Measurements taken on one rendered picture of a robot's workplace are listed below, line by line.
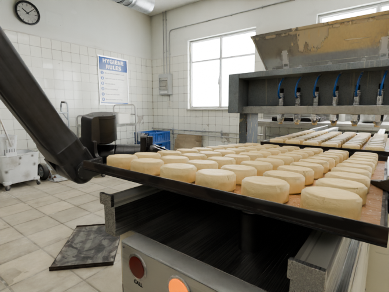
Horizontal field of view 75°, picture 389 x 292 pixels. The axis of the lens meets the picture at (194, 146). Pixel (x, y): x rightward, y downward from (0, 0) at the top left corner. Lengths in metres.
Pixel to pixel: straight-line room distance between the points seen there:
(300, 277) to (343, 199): 0.08
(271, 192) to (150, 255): 0.20
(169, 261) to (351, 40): 0.88
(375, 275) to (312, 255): 0.80
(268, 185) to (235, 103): 0.82
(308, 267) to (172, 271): 0.18
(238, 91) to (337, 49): 0.37
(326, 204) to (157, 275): 0.24
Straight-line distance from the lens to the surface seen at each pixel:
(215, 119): 4.76
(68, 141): 0.51
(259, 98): 1.11
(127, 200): 0.42
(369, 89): 1.03
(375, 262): 1.05
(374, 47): 1.02
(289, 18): 4.43
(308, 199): 0.25
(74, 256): 2.11
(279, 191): 0.27
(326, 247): 0.30
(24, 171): 4.07
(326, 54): 1.04
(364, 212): 0.30
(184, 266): 0.36
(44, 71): 4.60
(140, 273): 0.41
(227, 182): 0.30
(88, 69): 4.94
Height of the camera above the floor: 1.04
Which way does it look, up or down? 8 degrees down
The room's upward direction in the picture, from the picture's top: straight up
